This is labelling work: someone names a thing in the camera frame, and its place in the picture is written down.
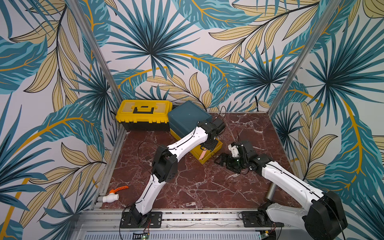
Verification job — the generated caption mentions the pink fruit knife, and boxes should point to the pink fruit knife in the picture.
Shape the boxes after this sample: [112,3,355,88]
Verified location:
[199,150,207,160]

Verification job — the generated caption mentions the yellow bottom drawer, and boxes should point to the yellow bottom drawer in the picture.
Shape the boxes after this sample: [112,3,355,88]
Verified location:
[167,127,223,164]

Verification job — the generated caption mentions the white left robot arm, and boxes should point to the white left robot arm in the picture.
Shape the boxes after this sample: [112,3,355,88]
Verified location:
[129,118,225,226]

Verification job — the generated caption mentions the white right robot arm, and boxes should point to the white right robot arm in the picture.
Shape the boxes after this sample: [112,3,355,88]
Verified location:
[215,153,348,240]

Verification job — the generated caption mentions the teal and yellow drawer cabinet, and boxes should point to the teal and yellow drawer cabinet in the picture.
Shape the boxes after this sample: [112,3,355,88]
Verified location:
[167,100,223,165]

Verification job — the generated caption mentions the yellow black toolbox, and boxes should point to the yellow black toolbox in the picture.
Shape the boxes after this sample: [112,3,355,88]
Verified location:
[116,100,173,131]

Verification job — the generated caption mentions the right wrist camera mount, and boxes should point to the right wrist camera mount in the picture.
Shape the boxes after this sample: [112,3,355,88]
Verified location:
[228,143,240,159]

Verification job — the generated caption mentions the white pvc valve orange handle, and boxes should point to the white pvc valve orange handle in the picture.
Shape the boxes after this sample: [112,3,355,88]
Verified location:
[102,186,129,203]

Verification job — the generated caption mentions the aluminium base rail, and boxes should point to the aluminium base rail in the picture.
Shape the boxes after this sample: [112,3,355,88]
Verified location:
[70,209,311,240]

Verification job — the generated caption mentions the aluminium corner post right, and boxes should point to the aluminium corner post right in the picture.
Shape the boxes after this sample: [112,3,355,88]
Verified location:
[268,0,341,117]

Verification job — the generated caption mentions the aluminium corner post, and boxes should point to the aluminium corner post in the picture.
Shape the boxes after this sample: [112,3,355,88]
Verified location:
[68,0,123,105]
[268,0,341,117]

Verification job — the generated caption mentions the aluminium corner post left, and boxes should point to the aluminium corner post left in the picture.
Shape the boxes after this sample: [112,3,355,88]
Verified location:
[68,0,123,105]

